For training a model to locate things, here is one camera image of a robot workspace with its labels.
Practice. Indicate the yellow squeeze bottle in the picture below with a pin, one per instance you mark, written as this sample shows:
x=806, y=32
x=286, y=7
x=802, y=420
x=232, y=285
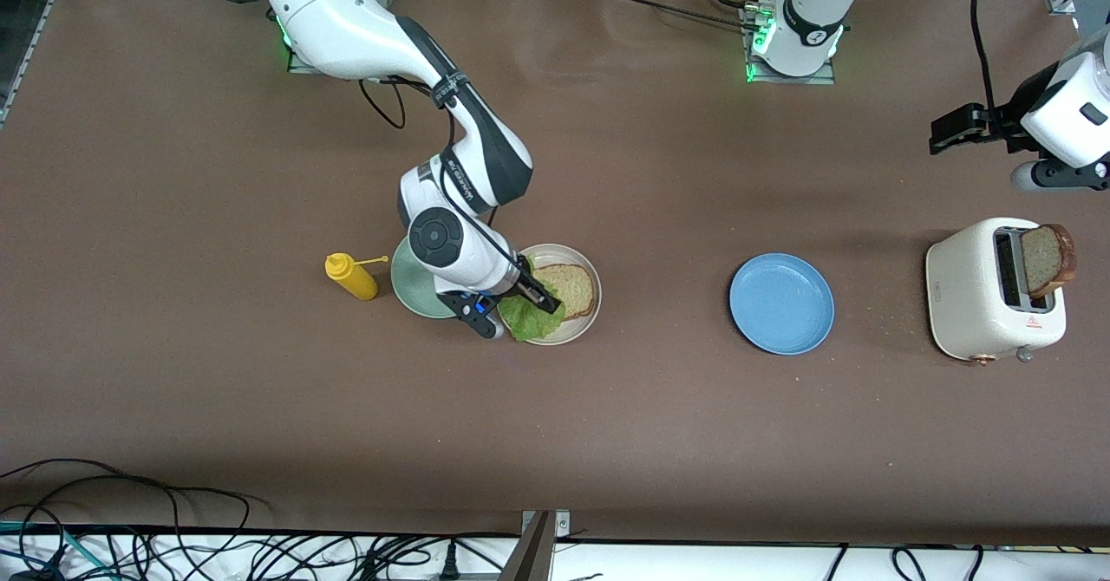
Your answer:
x=354, y=279

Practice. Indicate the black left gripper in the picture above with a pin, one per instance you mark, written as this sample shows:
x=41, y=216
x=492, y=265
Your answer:
x=997, y=121

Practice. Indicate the green lettuce leaf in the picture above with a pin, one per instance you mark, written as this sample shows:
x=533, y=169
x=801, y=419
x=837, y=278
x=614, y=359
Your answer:
x=529, y=325

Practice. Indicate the mint green plate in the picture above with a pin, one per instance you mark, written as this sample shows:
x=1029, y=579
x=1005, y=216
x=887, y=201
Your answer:
x=408, y=290

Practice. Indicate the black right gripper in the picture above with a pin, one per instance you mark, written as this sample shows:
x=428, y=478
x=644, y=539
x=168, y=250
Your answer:
x=525, y=281

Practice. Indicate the blue plate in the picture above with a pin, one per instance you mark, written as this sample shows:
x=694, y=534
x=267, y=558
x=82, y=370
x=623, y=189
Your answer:
x=780, y=303

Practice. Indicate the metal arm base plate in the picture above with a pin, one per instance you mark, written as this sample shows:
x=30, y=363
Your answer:
x=299, y=65
x=824, y=81

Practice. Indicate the brown bread slice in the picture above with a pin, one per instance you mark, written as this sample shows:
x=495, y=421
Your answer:
x=577, y=290
x=1049, y=260

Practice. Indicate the black power plug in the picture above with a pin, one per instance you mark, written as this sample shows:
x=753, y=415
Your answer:
x=449, y=564

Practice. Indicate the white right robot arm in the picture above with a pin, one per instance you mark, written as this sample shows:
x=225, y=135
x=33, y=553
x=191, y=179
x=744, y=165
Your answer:
x=347, y=26

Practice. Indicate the white toaster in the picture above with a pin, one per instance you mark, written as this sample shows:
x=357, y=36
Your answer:
x=963, y=303

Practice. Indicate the beige plate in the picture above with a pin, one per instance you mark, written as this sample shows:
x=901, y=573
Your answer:
x=568, y=256

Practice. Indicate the grey metal post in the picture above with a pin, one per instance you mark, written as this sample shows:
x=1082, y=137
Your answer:
x=531, y=555

